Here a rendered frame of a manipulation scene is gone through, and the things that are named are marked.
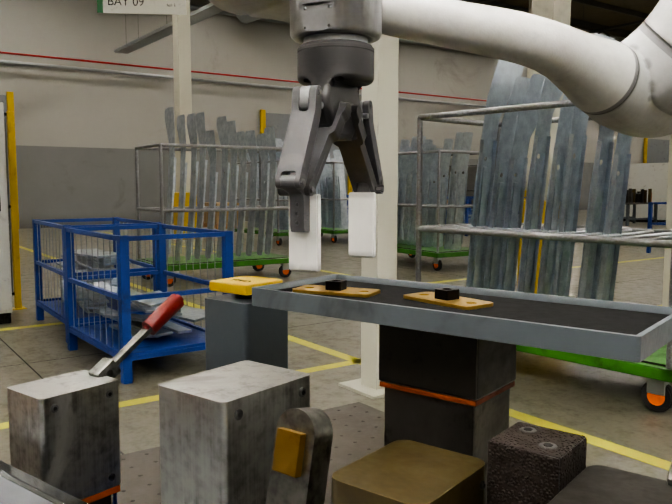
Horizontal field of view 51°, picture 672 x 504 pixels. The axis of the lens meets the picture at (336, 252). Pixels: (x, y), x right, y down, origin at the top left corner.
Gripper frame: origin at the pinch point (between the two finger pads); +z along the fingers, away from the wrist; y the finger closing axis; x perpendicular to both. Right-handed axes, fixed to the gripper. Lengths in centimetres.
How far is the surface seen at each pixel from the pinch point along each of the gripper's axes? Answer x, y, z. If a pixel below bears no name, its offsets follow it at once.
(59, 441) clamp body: -24.2, 13.4, 18.8
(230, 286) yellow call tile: -13.3, -1.2, 4.4
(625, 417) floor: 17, -342, 120
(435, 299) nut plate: 10.9, 1.9, 3.8
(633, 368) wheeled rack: 20, -355, 96
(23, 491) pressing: -20.5, 21.1, 20.1
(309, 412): 7.4, 20.5, 9.3
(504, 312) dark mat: 17.6, 4.2, 4.1
